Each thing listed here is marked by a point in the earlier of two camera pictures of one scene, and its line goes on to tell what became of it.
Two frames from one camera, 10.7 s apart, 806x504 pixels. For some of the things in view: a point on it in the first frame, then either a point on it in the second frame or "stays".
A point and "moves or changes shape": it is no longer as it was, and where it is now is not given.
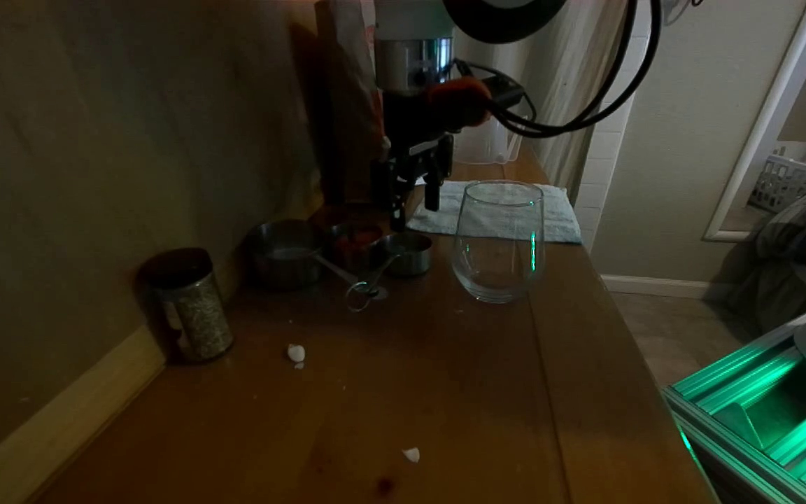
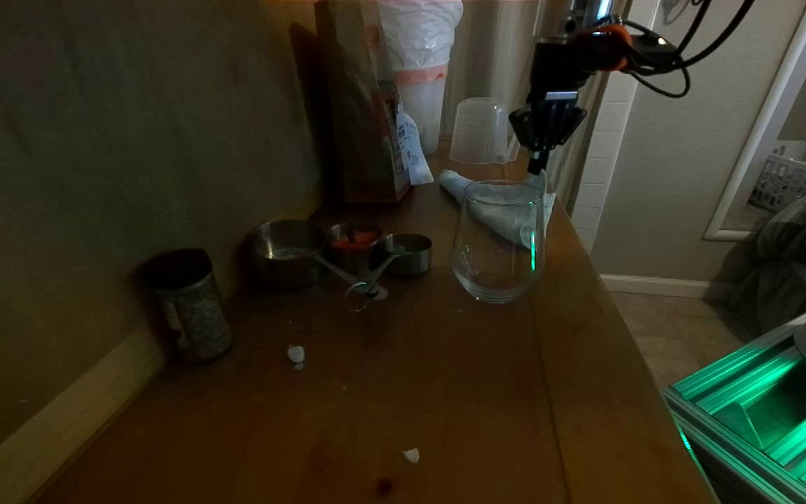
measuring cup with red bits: x=359 y=248 stays
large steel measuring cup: x=287 y=255 stays
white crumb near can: x=294 y=350 stays
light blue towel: x=501 y=211 moves or changes shape
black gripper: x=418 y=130 → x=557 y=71
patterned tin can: x=189 y=306 stays
